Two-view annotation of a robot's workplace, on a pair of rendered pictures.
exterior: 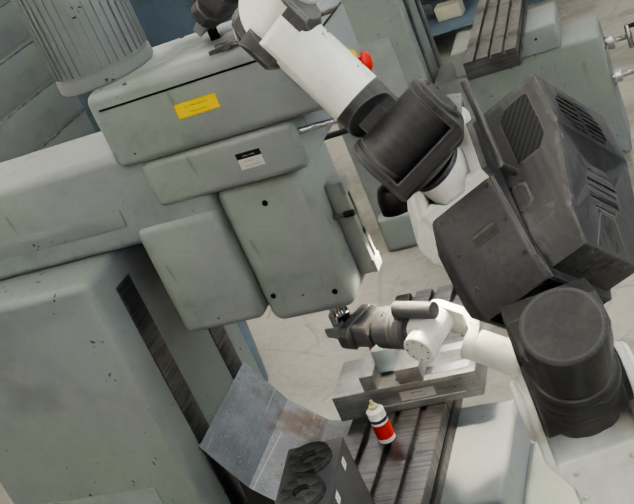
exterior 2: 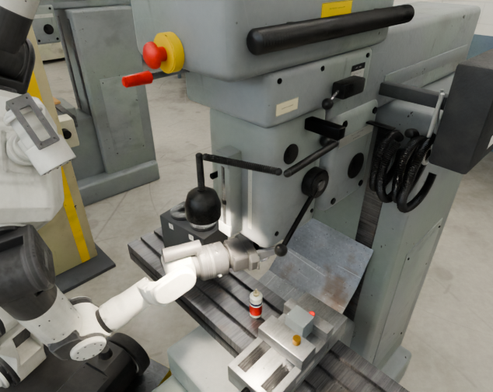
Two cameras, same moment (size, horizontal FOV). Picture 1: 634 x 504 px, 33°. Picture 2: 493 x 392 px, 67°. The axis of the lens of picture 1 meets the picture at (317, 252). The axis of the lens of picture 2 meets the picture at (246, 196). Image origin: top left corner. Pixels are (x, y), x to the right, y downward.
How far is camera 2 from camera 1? 2.41 m
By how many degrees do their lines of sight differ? 93
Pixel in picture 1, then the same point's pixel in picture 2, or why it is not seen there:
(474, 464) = (207, 358)
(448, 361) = (260, 361)
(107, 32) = not seen: outside the picture
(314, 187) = (216, 131)
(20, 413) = not seen: hidden behind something
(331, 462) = (190, 228)
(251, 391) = (349, 254)
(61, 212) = not seen: hidden behind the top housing
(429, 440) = (225, 327)
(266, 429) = (324, 264)
